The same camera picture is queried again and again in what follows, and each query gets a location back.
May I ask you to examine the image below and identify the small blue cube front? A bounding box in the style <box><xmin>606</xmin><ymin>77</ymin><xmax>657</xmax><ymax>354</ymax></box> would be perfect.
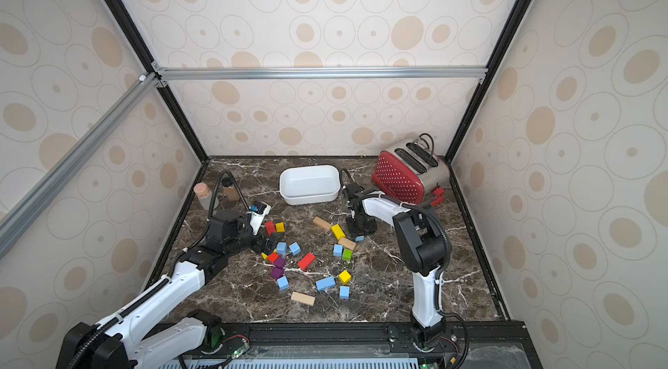
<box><xmin>339</xmin><ymin>286</ymin><xmax>350</xmax><ymax>299</ymax></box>

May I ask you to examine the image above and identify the silver horizontal frame bar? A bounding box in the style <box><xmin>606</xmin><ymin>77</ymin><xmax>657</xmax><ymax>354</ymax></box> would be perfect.
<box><xmin>146</xmin><ymin>65</ymin><xmax>488</xmax><ymax>84</ymax></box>

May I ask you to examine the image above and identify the yellow block centre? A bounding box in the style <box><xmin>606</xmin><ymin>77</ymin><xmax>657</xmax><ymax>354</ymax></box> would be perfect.
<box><xmin>331</xmin><ymin>225</ymin><xmax>345</xmax><ymax>240</ymax></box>

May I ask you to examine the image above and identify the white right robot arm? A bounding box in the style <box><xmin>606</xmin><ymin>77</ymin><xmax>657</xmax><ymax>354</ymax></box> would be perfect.
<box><xmin>339</xmin><ymin>169</ymin><xmax>470</xmax><ymax>360</ymax></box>

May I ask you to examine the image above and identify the natural wood block middle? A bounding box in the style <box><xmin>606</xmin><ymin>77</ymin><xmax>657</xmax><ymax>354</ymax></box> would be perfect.
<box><xmin>337</xmin><ymin>237</ymin><xmax>357</xmax><ymax>251</ymax></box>

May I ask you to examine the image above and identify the red flat block left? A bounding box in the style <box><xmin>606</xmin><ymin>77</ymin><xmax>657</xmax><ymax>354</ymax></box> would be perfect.
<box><xmin>264</xmin><ymin>221</ymin><xmax>277</xmax><ymax>236</ymax></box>

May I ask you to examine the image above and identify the small yellow cube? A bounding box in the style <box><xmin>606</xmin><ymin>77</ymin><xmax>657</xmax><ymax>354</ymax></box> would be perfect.
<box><xmin>339</xmin><ymin>270</ymin><xmax>352</xmax><ymax>286</ymax></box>

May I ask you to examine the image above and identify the natural wood flat block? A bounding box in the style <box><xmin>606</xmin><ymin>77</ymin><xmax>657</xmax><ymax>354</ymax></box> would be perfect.
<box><xmin>291</xmin><ymin>292</ymin><xmax>315</xmax><ymax>306</ymax></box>

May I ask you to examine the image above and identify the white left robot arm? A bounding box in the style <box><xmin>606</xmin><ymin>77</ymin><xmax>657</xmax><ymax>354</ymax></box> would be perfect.
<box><xmin>56</xmin><ymin>201</ymin><xmax>277</xmax><ymax>368</ymax></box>

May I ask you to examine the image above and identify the black lid spice jar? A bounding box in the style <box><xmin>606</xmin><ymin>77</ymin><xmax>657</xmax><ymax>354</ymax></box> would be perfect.
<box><xmin>221</xmin><ymin>176</ymin><xmax>240</xmax><ymax>202</ymax></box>

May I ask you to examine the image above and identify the white plastic tub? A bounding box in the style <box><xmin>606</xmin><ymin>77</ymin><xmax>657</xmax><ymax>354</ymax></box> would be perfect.
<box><xmin>279</xmin><ymin>165</ymin><xmax>341</xmax><ymax>206</ymax></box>

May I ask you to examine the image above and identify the natural wood block rear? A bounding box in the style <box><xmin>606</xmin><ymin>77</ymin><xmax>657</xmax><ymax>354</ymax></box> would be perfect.
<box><xmin>313</xmin><ymin>216</ymin><xmax>332</xmax><ymax>230</ymax></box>

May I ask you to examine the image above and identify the pink lid glass jar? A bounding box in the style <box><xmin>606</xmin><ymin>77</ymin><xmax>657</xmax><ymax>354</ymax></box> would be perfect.
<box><xmin>193</xmin><ymin>182</ymin><xmax>212</xmax><ymax>210</ymax></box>

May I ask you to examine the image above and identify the purple block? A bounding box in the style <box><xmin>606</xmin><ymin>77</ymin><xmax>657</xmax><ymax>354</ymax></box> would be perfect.
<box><xmin>271</xmin><ymin>256</ymin><xmax>286</xmax><ymax>280</ymax></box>

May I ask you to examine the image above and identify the blue cube left cluster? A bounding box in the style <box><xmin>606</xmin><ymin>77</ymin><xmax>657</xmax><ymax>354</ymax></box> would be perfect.
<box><xmin>289</xmin><ymin>242</ymin><xmax>301</xmax><ymax>256</ymax></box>

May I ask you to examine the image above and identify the long red block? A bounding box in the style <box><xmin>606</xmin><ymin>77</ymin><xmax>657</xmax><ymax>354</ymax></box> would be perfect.
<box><xmin>297</xmin><ymin>252</ymin><xmax>316</xmax><ymax>272</ymax></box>

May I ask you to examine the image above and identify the red polka dot toaster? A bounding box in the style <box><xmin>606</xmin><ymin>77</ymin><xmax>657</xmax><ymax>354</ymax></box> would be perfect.
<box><xmin>372</xmin><ymin>133</ymin><xmax>451</xmax><ymax>207</ymax></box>

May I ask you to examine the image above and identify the silver left frame bar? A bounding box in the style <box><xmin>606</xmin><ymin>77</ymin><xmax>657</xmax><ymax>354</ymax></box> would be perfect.
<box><xmin>1</xmin><ymin>73</ymin><xmax>158</xmax><ymax>256</ymax></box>

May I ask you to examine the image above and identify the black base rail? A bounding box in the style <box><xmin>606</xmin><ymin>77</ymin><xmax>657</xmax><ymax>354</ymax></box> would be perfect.
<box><xmin>165</xmin><ymin>321</ymin><xmax>542</xmax><ymax>368</ymax></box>

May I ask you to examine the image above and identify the long blue block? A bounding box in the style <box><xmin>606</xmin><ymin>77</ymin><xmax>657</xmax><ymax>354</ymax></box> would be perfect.
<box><xmin>316</xmin><ymin>276</ymin><xmax>336</xmax><ymax>292</ymax></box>

